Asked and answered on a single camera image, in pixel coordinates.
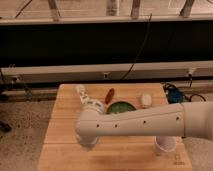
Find brown sausage-shaped object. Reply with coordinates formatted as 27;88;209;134
105;88;115;104

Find black floor cables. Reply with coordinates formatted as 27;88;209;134
163;82;208;104

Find blue power box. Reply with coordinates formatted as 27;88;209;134
168;90;183;103

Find white paper cup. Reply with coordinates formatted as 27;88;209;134
154;136;176;156

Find black hanging cable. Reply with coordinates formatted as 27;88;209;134
119;13;153;82

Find wooden table board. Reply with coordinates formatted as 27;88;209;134
36;84;192;171

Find white wall socket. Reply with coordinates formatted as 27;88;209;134
103;72;110;80

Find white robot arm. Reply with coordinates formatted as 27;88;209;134
74;99;213;149

